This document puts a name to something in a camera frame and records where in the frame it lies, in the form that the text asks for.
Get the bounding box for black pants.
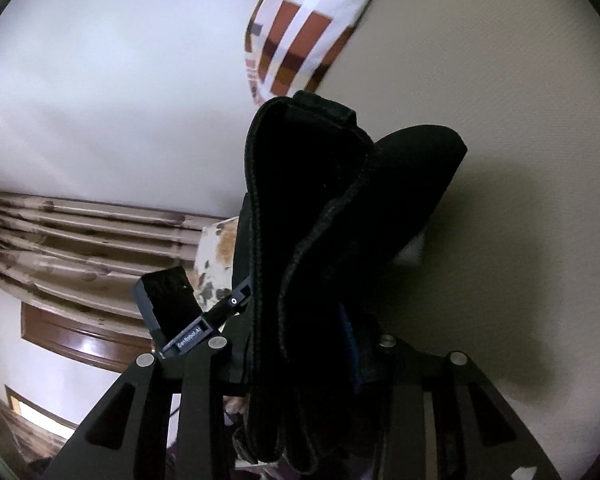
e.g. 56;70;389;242
242;92;467;470

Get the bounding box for floral cushion brown white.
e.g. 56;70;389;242
188;217;238;312

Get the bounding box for beige striped curtain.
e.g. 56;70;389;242
0;192;218;324

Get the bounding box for pink patterned pillow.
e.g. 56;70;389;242
245;0;372;106

